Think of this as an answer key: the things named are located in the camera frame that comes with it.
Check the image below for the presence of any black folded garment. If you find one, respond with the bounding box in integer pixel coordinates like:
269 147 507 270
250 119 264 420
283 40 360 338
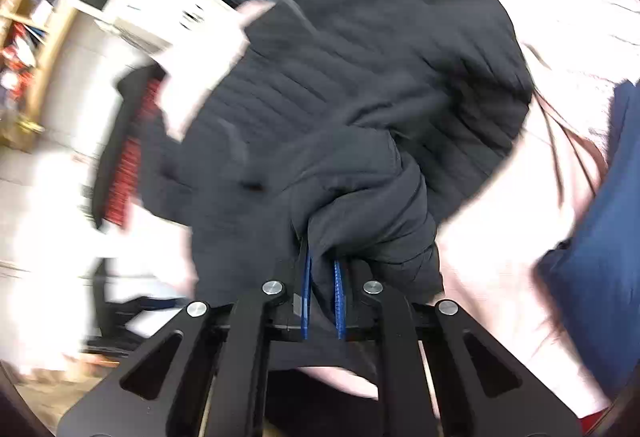
92 64 166 230

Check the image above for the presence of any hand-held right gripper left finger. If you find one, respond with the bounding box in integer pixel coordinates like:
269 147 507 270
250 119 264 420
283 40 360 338
57 237 313 437

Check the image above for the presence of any white wheeled machine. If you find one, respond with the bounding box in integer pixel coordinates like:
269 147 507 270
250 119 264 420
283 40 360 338
75 0 251 55

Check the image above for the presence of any pink polka-dot blanket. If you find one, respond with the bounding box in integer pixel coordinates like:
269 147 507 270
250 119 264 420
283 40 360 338
155 0 640 418

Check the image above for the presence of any navy blue garment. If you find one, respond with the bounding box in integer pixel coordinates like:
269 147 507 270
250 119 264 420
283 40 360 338
537 80 640 398

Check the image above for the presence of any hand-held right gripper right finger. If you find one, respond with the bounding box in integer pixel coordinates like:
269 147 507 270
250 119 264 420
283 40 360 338
332 257 583 437

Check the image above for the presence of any wooden shelf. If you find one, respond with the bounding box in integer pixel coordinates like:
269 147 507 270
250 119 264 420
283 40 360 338
0 0 136 148

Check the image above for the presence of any black quilted jacket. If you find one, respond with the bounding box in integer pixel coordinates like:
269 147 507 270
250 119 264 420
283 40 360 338
135 0 533 353

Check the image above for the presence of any red floral cloth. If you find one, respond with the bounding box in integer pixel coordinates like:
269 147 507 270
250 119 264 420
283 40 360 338
107 80 161 228

